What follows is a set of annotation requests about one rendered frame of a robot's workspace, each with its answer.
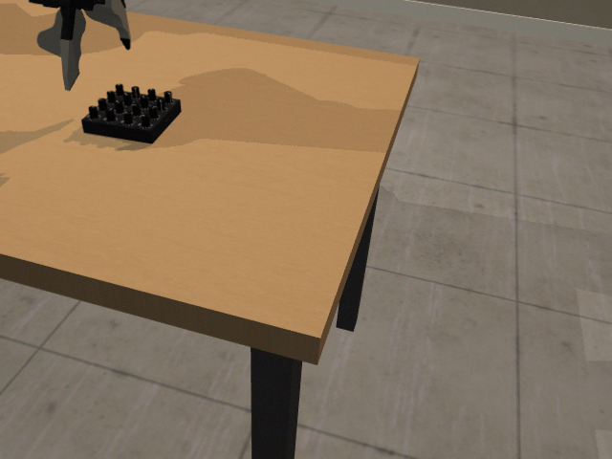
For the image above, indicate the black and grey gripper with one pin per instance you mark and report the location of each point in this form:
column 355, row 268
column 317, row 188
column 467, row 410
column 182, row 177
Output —
column 108, row 12

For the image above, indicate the black knob box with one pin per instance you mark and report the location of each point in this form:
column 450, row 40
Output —
column 147, row 128

